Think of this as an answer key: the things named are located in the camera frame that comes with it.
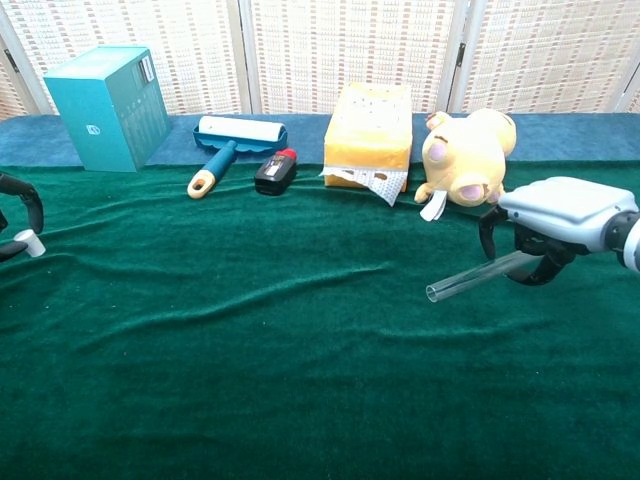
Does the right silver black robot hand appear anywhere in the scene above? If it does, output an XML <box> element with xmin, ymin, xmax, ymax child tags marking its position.
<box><xmin>478</xmin><ymin>176</ymin><xmax>640</xmax><ymax>287</ymax></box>

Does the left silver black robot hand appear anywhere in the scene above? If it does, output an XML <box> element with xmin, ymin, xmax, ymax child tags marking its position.
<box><xmin>0</xmin><ymin>172</ymin><xmax>45</xmax><ymax>264</ymax></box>

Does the small white cap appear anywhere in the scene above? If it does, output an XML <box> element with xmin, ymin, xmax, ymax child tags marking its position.
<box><xmin>13</xmin><ymin>230</ymin><xmax>47</xmax><ymax>258</ymax></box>

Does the clear glass test tube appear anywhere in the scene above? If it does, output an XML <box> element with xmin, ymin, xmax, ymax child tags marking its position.
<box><xmin>425</xmin><ymin>249</ymin><xmax>539</xmax><ymax>304</ymax></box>

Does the yellow plush toy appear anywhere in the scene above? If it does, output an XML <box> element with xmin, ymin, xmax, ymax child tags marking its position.
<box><xmin>414</xmin><ymin>107</ymin><xmax>518</xmax><ymax>223</ymax></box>

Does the teal cardboard box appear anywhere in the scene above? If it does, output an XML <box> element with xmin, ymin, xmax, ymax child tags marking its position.
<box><xmin>43</xmin><ymin>45</ymin><xmax>174</xmax><ymax>173</ymax></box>

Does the yellow cat print tissue pack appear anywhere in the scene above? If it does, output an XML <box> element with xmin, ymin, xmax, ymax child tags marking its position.
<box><xmin>319</xmin><ymin>82</ymin><xmax>414</xmax><ymax>207</ymax></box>

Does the black device with red cap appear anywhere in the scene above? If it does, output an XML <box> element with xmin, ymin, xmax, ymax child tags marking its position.
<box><xmin>253</xmin><ymin>147</ymin><xmax>300</xmax><ymax>197</ymax></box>

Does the dark green velvet cloth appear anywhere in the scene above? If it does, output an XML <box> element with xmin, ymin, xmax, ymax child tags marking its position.
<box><xmin>0</xmin><ymin>160</ymin><xmax>640</xmax><ymax>480</ymax></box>

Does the white woven folding screen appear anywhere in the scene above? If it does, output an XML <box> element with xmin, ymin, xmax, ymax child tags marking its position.
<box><xmin>0</xmin><ymin>0</ymin><xmax>640</xmax><ymax>121</ymax></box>

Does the teal handled lint roller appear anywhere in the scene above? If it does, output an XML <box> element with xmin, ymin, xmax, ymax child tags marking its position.
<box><xmin>186</xmin><ymin>115</ymin><xmax>289</xmax><ymax>200</ymax></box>

